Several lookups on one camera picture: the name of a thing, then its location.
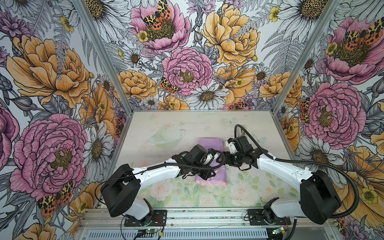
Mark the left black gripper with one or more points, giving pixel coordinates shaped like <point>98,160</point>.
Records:
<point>206,175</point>

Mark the aluminium front rail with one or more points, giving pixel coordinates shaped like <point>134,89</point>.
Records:
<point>177,218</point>

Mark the wrist white camera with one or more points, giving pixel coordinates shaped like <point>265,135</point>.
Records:
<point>232,148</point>
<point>208,159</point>

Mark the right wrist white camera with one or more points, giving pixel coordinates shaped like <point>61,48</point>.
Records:
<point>232,148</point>

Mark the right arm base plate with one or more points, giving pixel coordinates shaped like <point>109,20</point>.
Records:
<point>262,217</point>

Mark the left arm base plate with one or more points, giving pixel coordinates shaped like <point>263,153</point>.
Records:
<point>156,218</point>

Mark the right aluminium corner post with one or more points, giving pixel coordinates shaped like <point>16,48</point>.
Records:
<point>313,38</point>

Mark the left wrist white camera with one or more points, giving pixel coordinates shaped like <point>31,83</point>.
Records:
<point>208,159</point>

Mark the white vented cable duct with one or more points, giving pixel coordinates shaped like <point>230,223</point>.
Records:
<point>182,234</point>

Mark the left aluminium corner post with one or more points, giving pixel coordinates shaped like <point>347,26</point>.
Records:
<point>95,37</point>

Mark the aluminium corner post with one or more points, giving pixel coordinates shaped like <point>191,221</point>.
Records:
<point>95,37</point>
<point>313,38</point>

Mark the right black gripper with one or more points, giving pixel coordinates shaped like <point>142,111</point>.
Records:
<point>227,159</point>

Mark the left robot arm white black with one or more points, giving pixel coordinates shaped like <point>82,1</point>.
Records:
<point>120,191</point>

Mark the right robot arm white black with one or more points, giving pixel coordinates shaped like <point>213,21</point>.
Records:
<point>317,201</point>

